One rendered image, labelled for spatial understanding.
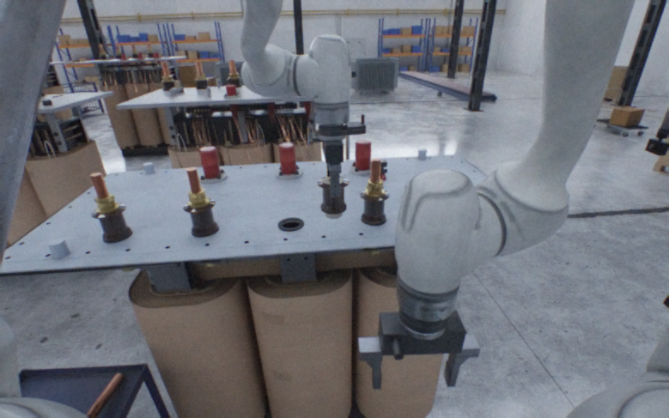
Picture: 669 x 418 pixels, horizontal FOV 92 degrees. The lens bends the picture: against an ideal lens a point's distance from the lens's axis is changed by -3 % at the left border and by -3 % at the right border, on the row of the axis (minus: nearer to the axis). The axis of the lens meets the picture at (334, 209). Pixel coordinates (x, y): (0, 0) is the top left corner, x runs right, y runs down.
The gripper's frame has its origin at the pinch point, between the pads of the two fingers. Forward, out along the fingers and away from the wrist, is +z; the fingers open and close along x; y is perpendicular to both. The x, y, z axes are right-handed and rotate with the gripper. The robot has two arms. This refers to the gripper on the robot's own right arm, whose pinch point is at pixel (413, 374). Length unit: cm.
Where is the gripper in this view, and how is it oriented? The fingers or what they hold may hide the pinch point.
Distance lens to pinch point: 67.6
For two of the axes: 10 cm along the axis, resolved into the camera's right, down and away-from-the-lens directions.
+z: 0.2, 8.9, 4.6
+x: 10.0, -0.2, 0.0
